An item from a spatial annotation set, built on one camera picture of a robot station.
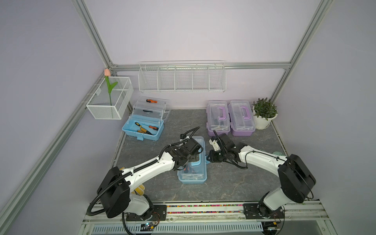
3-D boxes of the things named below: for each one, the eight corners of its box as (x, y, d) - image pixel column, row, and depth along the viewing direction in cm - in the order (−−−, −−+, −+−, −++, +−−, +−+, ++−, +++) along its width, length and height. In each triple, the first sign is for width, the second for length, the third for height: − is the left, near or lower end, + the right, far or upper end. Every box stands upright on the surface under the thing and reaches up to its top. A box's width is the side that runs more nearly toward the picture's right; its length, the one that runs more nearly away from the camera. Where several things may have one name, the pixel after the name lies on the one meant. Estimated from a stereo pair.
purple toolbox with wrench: (230, 136, 105) (234, 126, 96) (225, 110, 122) (228, 100, 112) (251, 136, 105) (257, 126, 96) (243, 110, 122) (248, 100, 112)
